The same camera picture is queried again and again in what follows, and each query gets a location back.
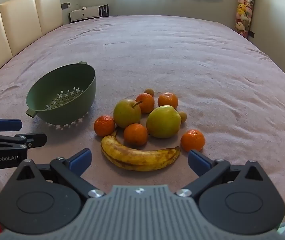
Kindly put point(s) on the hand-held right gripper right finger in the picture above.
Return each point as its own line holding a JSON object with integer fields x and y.
{"x": 198, "y": 161}

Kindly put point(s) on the large green apple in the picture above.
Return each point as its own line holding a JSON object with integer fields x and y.
{"x": 162, "y": 122}

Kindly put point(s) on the small brown longan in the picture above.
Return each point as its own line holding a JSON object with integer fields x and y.
{"x": 183, "y": 116}
{"x": 149, "y": 92}

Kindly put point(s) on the orange tangerine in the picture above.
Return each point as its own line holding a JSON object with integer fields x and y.
{"x": 168, "y": 100}
{"x": 146, "y": 102}
{"x": 193, "y": 140}
{"x": 135, "y": 135}
{"x": 104, "y": 126}

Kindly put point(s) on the ripe spotted banana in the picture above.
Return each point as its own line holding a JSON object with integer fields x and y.
{"x": 132, "y": 158}

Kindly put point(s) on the green apple with stem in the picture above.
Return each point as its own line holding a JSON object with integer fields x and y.
{"x": 126, "y": 113}

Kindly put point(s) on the hanging column of plush toys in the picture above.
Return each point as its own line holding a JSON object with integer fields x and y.
{"x": 243, "y": 10}

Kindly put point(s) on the white bedside cabinet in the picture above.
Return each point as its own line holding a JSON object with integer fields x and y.
{"x": 85, "y": 14}

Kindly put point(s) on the cream padded headboard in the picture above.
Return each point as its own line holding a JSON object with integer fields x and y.
{"x": 20, "y": 25}

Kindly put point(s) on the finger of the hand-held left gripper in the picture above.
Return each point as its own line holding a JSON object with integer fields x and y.
{"x": 7, "y": 125}
{"x": 36, "y": 140}

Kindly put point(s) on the green plastic colander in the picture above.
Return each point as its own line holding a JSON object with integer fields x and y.
{"x": 82, "y": 80}

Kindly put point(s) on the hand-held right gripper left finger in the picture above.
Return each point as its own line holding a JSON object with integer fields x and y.
{"x": 80, "y": 160}

